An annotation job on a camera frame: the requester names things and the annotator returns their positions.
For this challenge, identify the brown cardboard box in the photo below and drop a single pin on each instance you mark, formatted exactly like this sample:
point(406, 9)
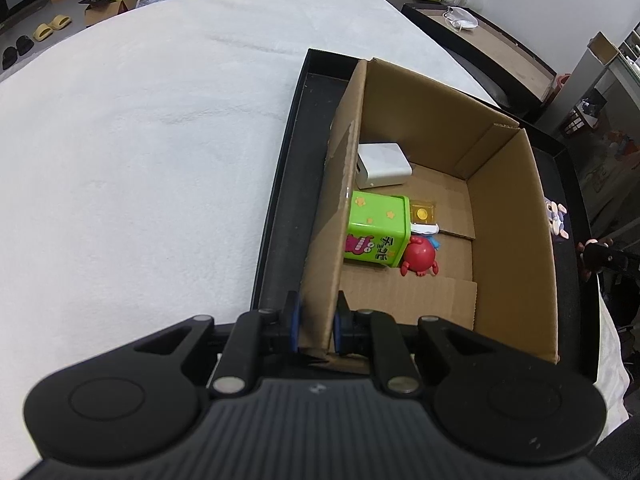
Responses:
point(510, 260)

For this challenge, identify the small doll figurine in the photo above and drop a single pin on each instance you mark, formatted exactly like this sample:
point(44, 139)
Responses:
point(425, 230)

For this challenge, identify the dark side table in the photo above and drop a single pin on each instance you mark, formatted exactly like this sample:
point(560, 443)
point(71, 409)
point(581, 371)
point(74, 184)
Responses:
point(500, 55)

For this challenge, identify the yellow square plastic piece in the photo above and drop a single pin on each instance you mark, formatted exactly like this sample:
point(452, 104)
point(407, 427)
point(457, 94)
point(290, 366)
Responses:
point(422, 212)

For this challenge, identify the white face mask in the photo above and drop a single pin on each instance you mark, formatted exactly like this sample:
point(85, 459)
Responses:
point(460, 17)

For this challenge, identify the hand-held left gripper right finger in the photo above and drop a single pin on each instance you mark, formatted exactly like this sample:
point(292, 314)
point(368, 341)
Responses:
point(340, 325)

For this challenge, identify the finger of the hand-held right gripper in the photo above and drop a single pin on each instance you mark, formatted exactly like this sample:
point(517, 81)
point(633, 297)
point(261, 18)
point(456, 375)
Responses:
point(622, 260)

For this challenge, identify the white charger plug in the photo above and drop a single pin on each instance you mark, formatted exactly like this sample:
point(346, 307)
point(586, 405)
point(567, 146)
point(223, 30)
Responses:
point(382, 165)

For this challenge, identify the grey desk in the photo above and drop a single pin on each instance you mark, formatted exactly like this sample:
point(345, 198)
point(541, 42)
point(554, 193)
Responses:
point(585, 75)

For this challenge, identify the black shallow tray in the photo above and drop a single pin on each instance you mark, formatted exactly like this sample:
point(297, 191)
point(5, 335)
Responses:
point(280, 240)

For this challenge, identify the red-pink cartoon toy figure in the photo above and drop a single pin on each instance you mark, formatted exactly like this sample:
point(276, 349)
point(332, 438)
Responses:
point(420, 256)

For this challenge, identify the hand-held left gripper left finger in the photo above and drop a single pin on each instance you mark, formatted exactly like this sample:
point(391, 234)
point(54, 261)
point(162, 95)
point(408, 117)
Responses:
point(296, 321)

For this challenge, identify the black slipper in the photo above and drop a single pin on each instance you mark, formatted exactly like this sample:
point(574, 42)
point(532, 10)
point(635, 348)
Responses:
point(23, 44)
point(9, 57)

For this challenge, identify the open cardboard box dark lid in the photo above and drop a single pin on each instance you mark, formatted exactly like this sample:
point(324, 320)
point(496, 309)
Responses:
point(105, 7)

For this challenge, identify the green tin box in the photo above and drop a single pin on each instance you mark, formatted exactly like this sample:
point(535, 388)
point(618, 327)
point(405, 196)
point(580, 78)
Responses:
point(375, 225)

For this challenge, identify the yellow slipper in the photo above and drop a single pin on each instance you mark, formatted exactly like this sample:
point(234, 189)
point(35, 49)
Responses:
point(61, 22)
point(42, 33)

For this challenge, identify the grey rabbit figurine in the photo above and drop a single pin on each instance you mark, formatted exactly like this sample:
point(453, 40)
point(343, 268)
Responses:
point(555, 216)

